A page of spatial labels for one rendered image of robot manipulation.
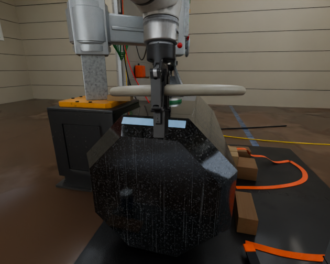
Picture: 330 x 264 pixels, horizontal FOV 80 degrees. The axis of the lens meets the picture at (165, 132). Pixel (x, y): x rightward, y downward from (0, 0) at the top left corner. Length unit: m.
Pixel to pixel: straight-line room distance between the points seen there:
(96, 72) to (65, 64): 5.98
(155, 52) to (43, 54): 7.84
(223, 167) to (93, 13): 1.44
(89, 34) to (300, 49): 5.72
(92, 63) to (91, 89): 0.21
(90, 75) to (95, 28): 0.37
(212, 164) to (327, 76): 6.21
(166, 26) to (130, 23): 1.41
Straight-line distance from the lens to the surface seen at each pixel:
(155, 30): 0.51
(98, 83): 1.83
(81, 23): 1.79
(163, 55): 0.51
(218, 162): 0.93
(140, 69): 4.52
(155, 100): 0.48
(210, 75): 6.19
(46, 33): 8.19
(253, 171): 2.07
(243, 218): 1.45
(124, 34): 1.89
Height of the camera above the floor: 1.04
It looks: 18 degrees down
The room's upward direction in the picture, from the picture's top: straight up
